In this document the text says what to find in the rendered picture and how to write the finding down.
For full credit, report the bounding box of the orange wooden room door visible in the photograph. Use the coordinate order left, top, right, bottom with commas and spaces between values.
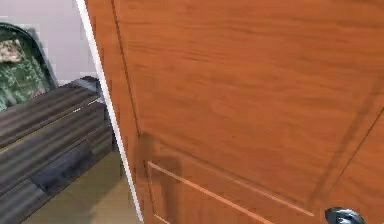
75, 0, 384, 224

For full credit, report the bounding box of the green patterned framed mirror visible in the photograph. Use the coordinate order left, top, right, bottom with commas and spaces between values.
0, 22, 58, 112

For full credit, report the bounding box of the black round door handle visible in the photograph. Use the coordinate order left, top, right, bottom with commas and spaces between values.
324, 206, 367, 224

